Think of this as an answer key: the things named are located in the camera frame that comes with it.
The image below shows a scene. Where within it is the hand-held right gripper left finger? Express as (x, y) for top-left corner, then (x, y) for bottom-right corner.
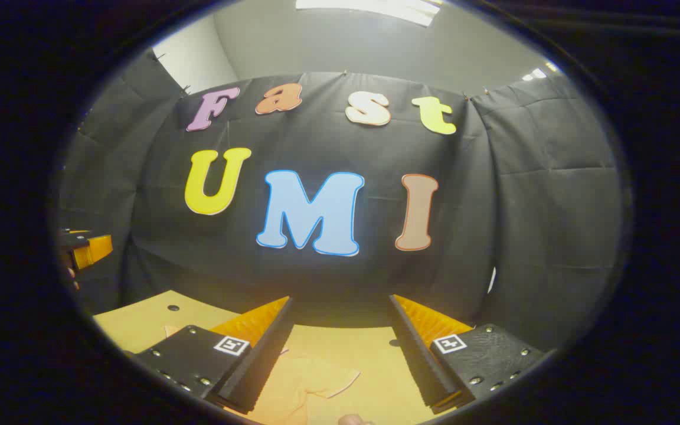
(130, 296), (294, 415)

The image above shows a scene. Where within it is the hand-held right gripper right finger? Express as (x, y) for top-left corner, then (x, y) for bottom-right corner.
(389, 295), (548, 414)

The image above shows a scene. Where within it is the orange T-shirt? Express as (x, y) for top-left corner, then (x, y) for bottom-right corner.
(222, 347), (362, 425)

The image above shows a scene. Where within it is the black backdrop cloth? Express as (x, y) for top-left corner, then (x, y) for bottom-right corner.
(57, 50), (624, 350)

